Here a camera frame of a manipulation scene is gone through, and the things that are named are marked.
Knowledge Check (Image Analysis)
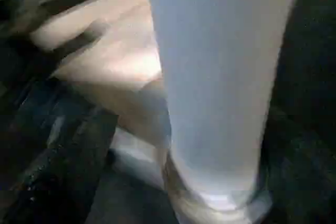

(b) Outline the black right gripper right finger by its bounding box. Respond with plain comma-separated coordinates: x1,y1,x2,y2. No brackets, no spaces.
260,106,336,224

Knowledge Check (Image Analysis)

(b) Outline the white plastic table leg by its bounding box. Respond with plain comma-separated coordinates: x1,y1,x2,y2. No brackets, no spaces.
144,0,300,224

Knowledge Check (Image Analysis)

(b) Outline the white plastic table top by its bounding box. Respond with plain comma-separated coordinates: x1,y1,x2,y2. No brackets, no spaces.
29,0,174,190

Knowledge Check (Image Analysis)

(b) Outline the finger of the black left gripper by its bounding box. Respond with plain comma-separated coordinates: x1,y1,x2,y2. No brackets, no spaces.
21,22,111,78

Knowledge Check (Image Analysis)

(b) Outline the black work mat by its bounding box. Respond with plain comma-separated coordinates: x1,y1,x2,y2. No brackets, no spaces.
0,0,336,224

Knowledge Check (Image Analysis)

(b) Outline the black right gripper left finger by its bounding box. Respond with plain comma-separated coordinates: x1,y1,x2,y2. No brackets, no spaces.
0,108,119,224

